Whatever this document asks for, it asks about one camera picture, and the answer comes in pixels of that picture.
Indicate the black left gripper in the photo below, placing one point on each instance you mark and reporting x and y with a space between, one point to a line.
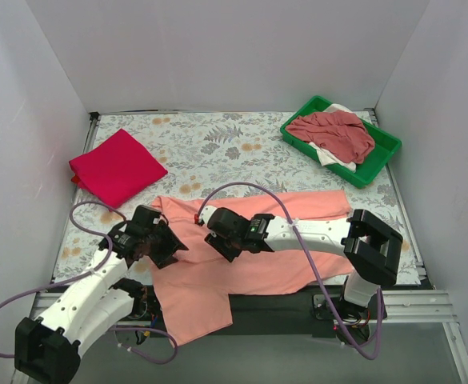
166 246

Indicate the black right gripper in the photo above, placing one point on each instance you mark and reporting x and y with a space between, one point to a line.
221 246

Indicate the salmon pink t-shirt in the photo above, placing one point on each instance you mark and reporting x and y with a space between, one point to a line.
194 292

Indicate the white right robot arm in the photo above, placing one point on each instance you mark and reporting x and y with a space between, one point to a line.
372 247

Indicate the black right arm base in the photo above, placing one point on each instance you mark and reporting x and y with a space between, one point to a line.
355 318

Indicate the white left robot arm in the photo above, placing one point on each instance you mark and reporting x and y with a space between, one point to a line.
50 347

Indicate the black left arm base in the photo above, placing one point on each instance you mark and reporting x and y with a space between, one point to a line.
146 305

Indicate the folded crimson red t-shirt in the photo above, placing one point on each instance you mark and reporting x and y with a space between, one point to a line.
117 169

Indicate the floral patterned table mat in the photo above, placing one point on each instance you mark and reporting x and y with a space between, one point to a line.
227 155

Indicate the white garment in tray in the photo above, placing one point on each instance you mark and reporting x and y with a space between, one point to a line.
325 157

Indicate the dusty rose t-shirt in tray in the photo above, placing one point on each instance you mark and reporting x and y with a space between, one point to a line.
341 133

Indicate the green plastic tray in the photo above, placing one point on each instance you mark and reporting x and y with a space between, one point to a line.
386 145

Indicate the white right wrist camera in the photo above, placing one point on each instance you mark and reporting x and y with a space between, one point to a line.
204 215

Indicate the aluminium front frame rail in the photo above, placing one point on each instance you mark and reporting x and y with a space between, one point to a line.
276 340

